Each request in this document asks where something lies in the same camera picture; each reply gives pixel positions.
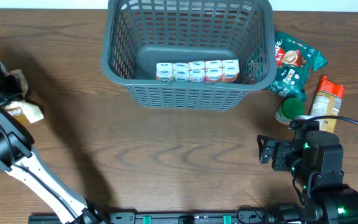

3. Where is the beige bread bag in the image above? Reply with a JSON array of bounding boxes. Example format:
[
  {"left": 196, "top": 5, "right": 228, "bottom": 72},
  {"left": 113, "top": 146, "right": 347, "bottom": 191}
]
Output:
[{"left": 4, "top": 69, "right": 44, "bottom": 126}]

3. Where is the green lidded jar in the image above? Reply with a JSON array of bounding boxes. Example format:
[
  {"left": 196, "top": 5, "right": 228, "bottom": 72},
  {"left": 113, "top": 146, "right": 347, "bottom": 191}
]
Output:
[{"left": 275, "top": 98, "right": 305, "bottom": 125}]

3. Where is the red orange pasta packet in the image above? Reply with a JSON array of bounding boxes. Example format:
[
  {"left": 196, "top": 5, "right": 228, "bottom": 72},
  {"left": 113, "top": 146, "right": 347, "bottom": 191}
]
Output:
[{"left": 310, "top": 76, "right": 346, "bottom": 116}]

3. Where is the green coffee sachet bag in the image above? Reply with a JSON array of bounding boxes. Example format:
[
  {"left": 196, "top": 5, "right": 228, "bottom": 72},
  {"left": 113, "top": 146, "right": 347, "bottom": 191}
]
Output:
[{"left": 267, "top": 32, "right": 328, "bottom": 101}]

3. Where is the yoghurt cup multipack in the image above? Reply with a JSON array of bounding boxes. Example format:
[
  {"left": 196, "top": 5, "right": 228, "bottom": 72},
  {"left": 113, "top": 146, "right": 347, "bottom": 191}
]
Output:
[{"left": 156, "top": 59, "right": 240, "bottom": 83}]

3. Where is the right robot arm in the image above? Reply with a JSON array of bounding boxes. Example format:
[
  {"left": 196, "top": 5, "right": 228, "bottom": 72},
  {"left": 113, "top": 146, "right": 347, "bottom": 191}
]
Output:
[{"left": 257, "top": 120, "right": 358, "bottom": 223}]

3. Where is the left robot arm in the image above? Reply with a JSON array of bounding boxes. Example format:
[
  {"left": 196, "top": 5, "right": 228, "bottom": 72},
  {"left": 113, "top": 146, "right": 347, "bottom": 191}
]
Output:
[{"left": 0, "top": 86, "right": 109, "bottom": 223}]

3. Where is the grey plastic basket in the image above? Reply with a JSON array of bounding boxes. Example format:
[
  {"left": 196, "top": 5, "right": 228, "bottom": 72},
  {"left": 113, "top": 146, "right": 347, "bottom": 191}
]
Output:
[{"left": 101, "top": 0, "right": 277, "bottom": 110}]

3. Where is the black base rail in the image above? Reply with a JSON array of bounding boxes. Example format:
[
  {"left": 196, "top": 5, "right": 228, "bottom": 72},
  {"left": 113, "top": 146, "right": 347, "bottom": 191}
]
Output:
[{"left": 28, "top": 208, "right": 295, "bottom": 224}]

